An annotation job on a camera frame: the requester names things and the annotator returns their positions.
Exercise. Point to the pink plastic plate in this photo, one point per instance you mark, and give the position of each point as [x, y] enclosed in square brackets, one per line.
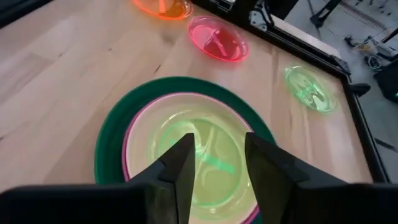
[124, 155]

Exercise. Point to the black stand post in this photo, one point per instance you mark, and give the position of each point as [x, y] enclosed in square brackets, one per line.
[323, 12]

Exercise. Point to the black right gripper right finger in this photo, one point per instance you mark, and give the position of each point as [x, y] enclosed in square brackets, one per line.
[295, 202]

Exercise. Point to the black corner clamp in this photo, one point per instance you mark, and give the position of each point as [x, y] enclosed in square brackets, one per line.
[359, 89]

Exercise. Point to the cream plastic plate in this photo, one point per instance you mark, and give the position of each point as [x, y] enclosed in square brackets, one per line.
[140, 133]

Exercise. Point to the black table frame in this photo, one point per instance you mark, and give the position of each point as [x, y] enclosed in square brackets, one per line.
[365, 133]

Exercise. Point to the translucent red plastic plate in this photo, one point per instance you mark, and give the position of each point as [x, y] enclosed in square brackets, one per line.
[217, 40]

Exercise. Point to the translucent yellow-green plastic plate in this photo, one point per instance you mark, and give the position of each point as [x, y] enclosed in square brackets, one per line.
[217, 140]

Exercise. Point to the translucent orange plastic plate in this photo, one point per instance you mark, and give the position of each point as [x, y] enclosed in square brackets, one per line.
[164, 9]

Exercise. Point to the translucent green plastic plate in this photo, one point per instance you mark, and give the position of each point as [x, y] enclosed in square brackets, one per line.
[311, 90]

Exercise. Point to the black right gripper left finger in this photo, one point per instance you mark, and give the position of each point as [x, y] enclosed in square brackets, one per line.
[140, 202]

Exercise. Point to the dark green plastic plate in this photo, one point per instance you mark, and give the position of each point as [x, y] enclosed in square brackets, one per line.
[109, 140]

